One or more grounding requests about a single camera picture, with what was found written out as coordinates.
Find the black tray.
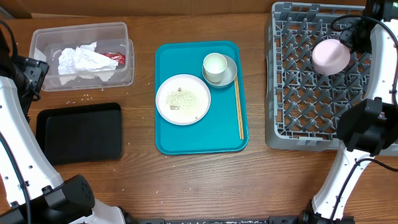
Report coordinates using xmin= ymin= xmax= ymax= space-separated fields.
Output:
xmin=36 ymin=103 xmax=123 ymax=166

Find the cream cup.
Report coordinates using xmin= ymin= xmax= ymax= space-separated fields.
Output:
xmin=203 ymin=53 xmax=227 ymax=82

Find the white napkin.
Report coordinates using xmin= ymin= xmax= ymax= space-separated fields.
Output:
xmin=58 ymin=42 xmax=119 ymax=85

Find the wooden chopstick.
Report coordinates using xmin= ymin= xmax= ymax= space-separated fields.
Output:
xmin=233 ymin=75 xmax=243 ymax=141
xmin=235 ymin=75 xmax=245 ymax=141

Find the clear plastic waste bin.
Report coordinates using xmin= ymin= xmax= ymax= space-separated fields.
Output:
xmin=29 ymin=22 xmax=134 ymax=91

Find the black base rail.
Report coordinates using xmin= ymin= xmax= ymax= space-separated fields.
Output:
xmin=124 ymin=216 xmax=355 ymax=224

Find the large white dirty plate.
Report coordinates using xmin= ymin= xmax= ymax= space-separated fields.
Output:
xmin=155 ymin=74 xmax=211 ymax=126

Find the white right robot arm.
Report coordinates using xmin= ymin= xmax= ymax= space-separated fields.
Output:
xmin=297 ymin=1 xmax=397 ymax=223

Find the teal serving tray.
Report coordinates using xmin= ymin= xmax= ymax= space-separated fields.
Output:
xmin=154 ymin=40 xmax=249 ymax=155

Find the grey dishwasher rack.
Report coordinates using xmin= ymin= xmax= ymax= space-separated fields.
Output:
xmin=264 ymin=1 xmax=398 ymax=156

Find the small pink bowl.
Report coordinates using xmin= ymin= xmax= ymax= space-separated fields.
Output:
xmin=312 ymin=39 xmax=351 ymax=75

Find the red snack wrapper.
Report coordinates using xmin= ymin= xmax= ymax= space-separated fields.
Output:
xmin=101 ymin=52 xmax=126 ymax=66

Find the grey bowl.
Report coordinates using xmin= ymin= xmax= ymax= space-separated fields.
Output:
xmin=202 ymin=55 xmax=238 ymax=88

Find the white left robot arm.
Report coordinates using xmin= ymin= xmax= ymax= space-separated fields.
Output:
xmin=1 ymin=37 xmax=135 ymax=223

